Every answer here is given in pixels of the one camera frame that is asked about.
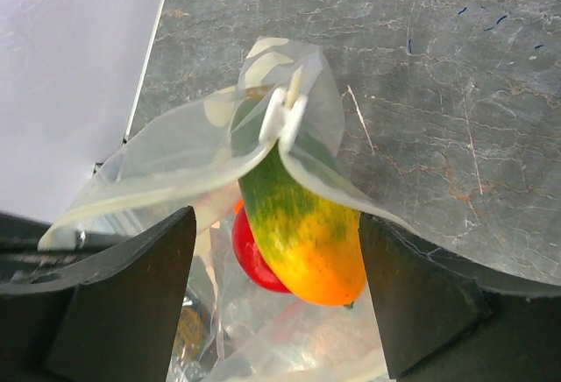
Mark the green yellow mango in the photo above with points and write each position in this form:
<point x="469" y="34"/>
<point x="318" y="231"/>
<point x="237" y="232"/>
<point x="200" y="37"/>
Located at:
<point x="310" y="243"/>

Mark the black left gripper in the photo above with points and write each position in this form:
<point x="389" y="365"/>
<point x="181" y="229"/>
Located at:
<point x="20" y="257"/>

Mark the clear polka dot zip bag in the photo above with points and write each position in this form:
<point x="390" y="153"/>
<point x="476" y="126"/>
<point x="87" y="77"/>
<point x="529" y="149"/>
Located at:
<point x="469" y="163"/>

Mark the bright red apple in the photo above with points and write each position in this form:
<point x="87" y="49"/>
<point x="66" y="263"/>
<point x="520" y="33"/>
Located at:
<point x="250" y="258"/>

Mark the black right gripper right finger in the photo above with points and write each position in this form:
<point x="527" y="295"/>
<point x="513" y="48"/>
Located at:
<point x="442" y="317"/>

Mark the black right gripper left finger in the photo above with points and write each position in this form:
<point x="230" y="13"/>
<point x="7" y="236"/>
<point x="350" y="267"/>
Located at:
<point x="109" y="317"/>

